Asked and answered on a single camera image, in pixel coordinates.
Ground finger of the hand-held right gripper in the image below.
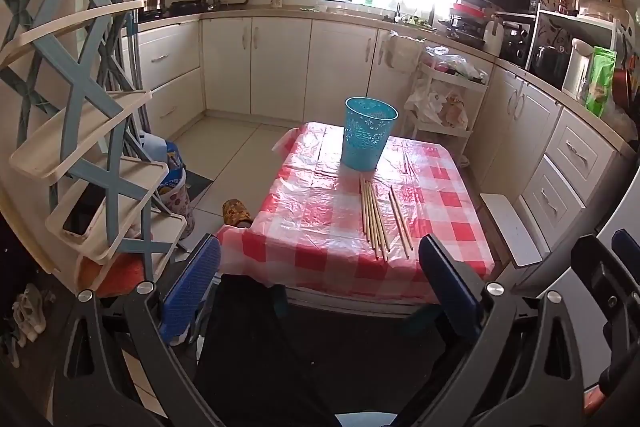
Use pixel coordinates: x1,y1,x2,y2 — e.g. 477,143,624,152
570,233,618,308
611,228,640,288

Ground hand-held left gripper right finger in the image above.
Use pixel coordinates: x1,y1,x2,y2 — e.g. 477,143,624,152
400,234,601,427

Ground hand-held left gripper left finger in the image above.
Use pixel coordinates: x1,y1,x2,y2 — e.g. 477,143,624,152
30,234,222,427

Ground bundle of wooden chopsticks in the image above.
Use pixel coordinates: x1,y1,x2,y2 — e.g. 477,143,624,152
366,179,387,262

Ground turquoise perforated basket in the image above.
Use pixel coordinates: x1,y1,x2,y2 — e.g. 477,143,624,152
341,96,399,172

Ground person's right hand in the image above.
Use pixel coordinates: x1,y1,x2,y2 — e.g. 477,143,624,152
582,384,608,414

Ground white stool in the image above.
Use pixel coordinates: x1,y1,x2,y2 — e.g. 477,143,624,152
480,193,546,269

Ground brown patterned slipper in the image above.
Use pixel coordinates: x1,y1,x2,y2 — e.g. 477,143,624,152
222,199,255,228

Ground patterned fabric bag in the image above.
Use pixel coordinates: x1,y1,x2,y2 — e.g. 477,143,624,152
157,167,197,240

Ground blue printed bag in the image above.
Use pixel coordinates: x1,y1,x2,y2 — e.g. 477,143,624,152
137,134,185,186

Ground dark cloth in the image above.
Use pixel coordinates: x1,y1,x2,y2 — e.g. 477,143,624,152
192,272,446,427

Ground red checked tablecloth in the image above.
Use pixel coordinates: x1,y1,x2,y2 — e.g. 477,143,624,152
215,122,496,305

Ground white rolling cart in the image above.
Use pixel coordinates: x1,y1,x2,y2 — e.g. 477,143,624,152
405,47,491,168

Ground pair of pale shoes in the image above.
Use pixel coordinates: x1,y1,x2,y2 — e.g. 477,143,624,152
10,284,48,343

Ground red pot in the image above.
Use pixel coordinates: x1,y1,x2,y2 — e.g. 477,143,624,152
612,54,640,108

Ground green packet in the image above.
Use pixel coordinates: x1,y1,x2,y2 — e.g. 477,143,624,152
585,47,618,118

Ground white electric kettle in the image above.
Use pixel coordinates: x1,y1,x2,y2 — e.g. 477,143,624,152
562,38,595,102

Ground steel pot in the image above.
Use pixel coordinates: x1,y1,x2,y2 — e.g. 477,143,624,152
531,44,571,82

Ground clear plastic bag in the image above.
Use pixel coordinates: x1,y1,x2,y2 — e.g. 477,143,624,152
425,47,488,85

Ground black toaster oven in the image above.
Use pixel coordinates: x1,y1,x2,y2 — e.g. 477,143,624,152
500,21,533,68

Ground cream kitchen base cabinets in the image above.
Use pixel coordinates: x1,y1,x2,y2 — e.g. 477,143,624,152
120,4,636,278

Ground blue and cream shelf rack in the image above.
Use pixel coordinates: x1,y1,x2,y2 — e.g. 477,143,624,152
0,0,188,303

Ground white jug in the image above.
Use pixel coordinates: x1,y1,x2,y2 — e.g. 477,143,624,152
482,19,505,56

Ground stack of pans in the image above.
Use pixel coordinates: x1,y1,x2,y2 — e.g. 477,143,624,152
437,2,493,48

